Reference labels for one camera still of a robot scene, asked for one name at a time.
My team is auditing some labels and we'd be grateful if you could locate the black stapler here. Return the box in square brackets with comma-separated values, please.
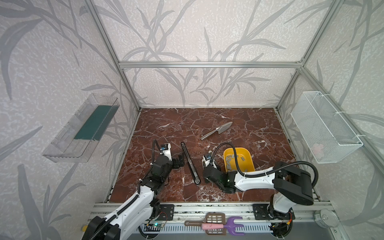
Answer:
[181, 142, 201, 185]

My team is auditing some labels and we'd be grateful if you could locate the yellow plastic tray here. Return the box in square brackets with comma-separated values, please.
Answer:
[224, 148, 255, 173]

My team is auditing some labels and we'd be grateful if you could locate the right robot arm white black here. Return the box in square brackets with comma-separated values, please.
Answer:
[202, 143, 319, 220]

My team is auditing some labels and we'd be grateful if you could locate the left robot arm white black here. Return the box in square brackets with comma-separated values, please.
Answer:
[82, 151, 185, 240]

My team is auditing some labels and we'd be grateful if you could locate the brown toy spatula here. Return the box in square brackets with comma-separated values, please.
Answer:
[184, 213, 227, 235]

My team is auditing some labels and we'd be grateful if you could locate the silver metal trowel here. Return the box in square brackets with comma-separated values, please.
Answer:
[201, 122, 233, 140]

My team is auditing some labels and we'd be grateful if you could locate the green sponge in bin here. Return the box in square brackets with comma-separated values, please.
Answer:
[74, 105, 119, 141]

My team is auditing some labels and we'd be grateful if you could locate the pink object in basket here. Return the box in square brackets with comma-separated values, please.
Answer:
[311, 144, 324, 159]

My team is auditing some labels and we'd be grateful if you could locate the round metal tin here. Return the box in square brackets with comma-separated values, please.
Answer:
[314, 209, 339, 229]

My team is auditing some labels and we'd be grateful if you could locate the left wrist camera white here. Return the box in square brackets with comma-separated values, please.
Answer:
[160, 143, 172, 161]

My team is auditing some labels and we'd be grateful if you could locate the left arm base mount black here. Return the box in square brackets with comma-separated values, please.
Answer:
[150, 204, 175, 221]

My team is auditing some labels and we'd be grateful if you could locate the purple toy rake pink handle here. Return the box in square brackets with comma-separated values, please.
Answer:
[201, 217, 245, 236]

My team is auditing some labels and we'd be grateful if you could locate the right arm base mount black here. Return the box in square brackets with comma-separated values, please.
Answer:
[252, 204, 296, 222]

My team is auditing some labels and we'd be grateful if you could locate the clear plastic wall bin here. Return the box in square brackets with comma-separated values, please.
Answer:
[42, 94, 120, 163]

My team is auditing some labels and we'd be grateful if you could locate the white wire mesh basket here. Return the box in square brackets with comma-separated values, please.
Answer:
[291, 91, 364, 164]

